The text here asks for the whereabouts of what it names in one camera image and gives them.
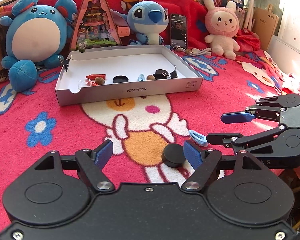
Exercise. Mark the red cone piece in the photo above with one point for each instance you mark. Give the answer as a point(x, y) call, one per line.
point(93, 83)
point(94, 76)

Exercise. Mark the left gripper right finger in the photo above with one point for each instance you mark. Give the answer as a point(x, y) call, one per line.
point(205, 164)

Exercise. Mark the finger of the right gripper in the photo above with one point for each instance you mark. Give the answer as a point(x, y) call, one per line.
point(224, 139)
point(237, 117)

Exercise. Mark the red fabric bag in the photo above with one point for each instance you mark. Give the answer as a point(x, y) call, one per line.
point(247, 40)

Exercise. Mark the white wooden rack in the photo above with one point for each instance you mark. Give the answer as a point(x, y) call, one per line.
point(249, 16)

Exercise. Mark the brown cardboard box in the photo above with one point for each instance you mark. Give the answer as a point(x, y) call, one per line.
point(265, 25)

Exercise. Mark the black round cap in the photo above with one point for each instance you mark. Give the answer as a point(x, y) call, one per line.
point(173, 155)
point(161, 74)

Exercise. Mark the blue round mouse plush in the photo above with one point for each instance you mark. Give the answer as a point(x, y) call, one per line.
point(36, 35)

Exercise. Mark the red cartoon blanket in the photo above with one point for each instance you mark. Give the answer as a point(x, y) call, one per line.
point(33, 123)

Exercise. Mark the large brown acorn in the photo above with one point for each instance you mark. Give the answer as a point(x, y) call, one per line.
point(150, 77)

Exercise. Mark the pink bunny plush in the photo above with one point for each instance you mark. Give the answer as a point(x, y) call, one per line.
point(222, 24)

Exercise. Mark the shallow black lid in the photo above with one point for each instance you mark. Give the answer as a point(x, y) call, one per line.
point(120, 79)

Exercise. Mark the small brown acorn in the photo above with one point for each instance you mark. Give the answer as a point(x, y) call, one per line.
point(99, 80)

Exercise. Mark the blue Stitch plush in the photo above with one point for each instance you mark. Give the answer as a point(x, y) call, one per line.
point(146, 19)

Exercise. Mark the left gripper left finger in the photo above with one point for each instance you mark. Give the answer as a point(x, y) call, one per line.
point(90, 165)

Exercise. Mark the pink triangular diorama house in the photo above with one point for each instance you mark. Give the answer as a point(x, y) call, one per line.
point(95, 27)

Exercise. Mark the white cardboard box tray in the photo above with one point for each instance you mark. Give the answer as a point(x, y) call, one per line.
point(130, 61)

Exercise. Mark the large black binder clip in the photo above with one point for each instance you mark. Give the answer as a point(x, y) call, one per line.
point(171, 75)

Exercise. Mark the black smartphone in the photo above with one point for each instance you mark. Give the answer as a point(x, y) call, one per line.
point(178, 25)

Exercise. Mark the black binder clip on box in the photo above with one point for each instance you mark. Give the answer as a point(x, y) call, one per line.
point(64, 62)

